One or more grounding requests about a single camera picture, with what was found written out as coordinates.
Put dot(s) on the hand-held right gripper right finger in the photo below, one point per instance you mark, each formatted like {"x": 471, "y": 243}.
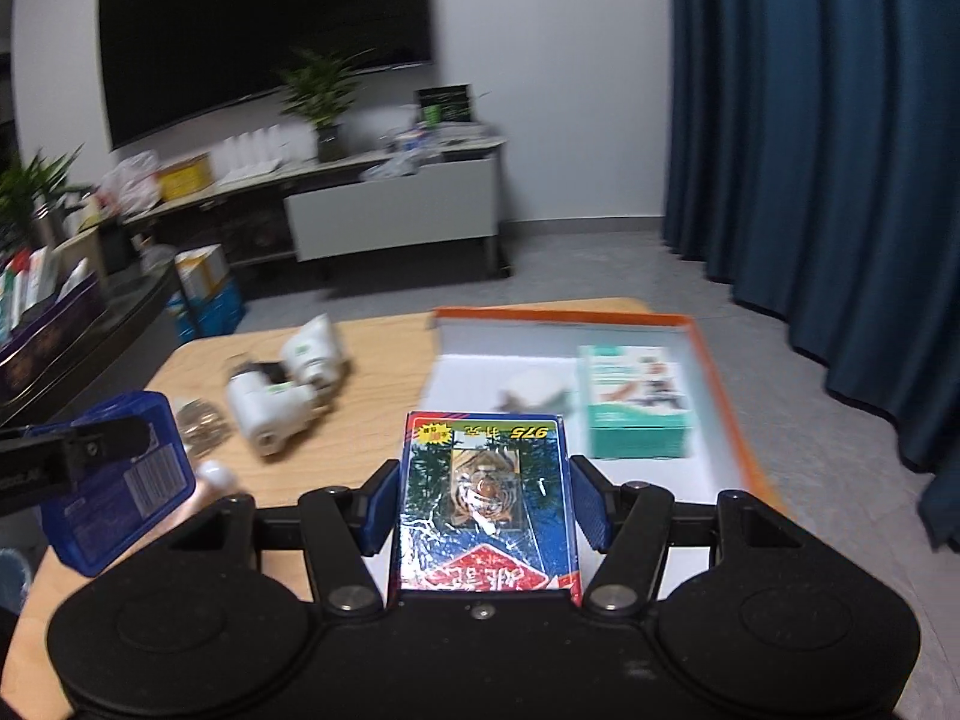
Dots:
{"x": 592, "y": 510}

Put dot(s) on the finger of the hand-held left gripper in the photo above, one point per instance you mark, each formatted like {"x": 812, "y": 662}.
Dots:
{"x": 90, "y": 446}

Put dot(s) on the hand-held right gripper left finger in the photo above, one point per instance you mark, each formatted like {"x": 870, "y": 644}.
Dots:
{"x": 379, "y": 504}

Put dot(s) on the blue plastic box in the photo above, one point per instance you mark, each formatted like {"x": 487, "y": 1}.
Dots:
{"x": 127, "y": 510}

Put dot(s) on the tiger print playing card box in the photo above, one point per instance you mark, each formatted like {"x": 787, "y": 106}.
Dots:
{"x": 480, "y": 540}

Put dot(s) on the orange rimmed white tray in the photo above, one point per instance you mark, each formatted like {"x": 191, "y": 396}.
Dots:
{"x": 487, "y": 367}

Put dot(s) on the teal and white carton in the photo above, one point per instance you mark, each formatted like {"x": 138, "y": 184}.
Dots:
{"x": 637, "y": 435}

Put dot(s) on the purple box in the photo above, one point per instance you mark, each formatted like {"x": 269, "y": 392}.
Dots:
{"x": 45, "y": 345}

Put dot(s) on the small glass jar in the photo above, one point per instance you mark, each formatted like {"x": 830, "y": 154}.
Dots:
{"x": 199, "y": 424}

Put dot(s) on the dark glass table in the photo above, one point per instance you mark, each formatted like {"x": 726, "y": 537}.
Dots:
{"x": 127, "y": 322}

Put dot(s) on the white charger plug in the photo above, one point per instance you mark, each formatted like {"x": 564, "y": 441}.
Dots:
{"x": 536, "y": 386}

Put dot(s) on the white tube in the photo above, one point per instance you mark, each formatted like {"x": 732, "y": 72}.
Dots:
{"x": 270, "y": 412}
{"x": 311, "y": 349}

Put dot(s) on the wooden table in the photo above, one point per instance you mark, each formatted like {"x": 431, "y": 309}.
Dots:
{"x": 375, "y": 345}

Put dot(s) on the blue bag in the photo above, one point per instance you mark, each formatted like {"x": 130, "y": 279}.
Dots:
{"x": 217, "y": 311}

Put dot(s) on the white and yellow carton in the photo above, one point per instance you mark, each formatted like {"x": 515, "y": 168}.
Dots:
{"x": 201, "y": 270}

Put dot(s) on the leafy green plant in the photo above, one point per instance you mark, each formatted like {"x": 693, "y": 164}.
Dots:
{"x": 30, "y": 187}

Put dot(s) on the white plastic bag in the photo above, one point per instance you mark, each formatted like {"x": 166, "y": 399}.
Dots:
{"x": 131, "y": 184}

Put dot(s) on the yellow box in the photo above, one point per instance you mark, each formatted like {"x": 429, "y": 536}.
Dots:
{"x": 184, "y": 178}

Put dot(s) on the grey television cabinet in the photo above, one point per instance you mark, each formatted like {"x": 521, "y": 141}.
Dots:
{"x": 390, "y": 210}

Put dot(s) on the clear plastic bag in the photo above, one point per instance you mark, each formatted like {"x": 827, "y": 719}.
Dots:
{"x": 390, "y": 166}

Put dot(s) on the white router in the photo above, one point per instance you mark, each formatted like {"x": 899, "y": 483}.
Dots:
{"x": 262, "y": 150}

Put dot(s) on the black and green box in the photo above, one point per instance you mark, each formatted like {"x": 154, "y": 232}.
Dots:
{"x": 446, "y": 103}

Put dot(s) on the potted green plant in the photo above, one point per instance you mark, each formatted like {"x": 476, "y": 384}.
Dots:
{"x": 322, "y": 90}

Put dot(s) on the blue curtain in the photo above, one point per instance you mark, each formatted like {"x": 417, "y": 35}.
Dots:
{"x": 810, "y": 127}

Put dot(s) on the black television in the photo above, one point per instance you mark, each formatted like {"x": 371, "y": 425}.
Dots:
{"x": 247, "y": 30}

